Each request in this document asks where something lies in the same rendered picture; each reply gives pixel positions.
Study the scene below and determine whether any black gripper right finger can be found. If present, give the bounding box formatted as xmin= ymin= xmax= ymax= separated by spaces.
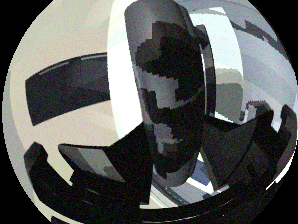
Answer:
xmin=200 ymin=109 xmax=274 ymax=192

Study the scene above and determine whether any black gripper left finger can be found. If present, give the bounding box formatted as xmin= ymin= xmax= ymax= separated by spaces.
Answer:
xmin=57 ymin=121 xmax=153 ymax=205

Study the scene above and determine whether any white square tile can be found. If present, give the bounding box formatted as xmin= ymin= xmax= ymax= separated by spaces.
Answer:
xmin=188 ymin=155 xmax=214 ymax=193

